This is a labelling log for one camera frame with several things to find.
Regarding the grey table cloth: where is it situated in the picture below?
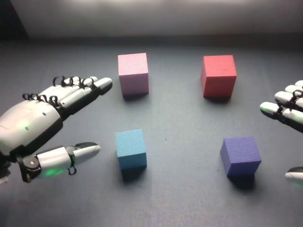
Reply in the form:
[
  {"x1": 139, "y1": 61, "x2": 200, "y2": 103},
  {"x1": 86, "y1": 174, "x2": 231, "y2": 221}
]
[{"x1": 0, "y1": 35, "x2": 303, "y2": 227}]

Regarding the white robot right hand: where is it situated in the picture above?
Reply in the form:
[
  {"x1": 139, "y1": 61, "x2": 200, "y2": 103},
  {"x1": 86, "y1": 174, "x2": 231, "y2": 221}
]
[{"x1": 259, "y1": 80, "x2": 303, "y2": 189}]

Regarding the small purple cube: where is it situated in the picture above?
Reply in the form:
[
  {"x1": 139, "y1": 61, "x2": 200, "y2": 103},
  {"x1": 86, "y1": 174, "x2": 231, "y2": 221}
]
[{"x1": 220, "y1": 136, "x2": 262, "y2": 178}]

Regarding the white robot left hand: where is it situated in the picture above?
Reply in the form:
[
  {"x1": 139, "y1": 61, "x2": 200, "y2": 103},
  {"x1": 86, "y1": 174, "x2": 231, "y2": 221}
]
[{"x1": 0, "y1": 75, "x2": 113, "y2": 183}]

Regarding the small blue cube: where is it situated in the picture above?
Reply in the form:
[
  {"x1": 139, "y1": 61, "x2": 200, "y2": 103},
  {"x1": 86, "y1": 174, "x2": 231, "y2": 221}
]
[{"x1": 114, "y1": 129, "x2": 147, "y2": 171}]

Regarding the pink foam cube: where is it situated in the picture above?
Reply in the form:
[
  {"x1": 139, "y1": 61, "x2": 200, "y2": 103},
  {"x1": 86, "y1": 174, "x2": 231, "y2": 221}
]
[{"x1": 117, "y1": 52, "x2": 150, "y2": 96}]

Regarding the red foam cube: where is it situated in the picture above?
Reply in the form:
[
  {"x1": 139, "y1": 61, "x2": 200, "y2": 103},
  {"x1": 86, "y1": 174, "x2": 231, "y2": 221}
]
[{"x1": 200, "y1": 55, "x2": 237, "y2": 98}]

